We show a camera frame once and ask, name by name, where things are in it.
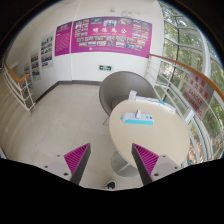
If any green exit sign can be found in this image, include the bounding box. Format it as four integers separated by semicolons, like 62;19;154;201
98;64;113;72

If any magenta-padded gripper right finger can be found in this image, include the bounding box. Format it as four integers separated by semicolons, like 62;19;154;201
131;142;181;186

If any large magenta photo poster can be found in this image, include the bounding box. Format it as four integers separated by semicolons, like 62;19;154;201
70;16;153;60

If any white and teal power strip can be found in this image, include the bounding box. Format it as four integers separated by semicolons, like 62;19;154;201
120;111;156;126

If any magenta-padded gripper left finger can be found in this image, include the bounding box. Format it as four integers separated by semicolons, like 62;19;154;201
43;142;92;186

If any grey round shell chair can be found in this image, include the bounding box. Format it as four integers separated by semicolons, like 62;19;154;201
98;70;158;126

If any white-framed glass window wall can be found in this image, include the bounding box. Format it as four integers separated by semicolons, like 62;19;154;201
156;0;224;168

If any white stair railing wooden handrail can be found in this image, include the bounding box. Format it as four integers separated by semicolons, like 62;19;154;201
2;61;38;116

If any narrow magenta text poster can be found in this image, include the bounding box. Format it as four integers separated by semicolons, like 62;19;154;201
54;21;73;57

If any white railing with wooden handrail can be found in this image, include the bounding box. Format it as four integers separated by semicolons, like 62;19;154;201
144;53;224;168

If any white round table pedestal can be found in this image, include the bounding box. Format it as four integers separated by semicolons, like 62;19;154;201
110;150;141;179

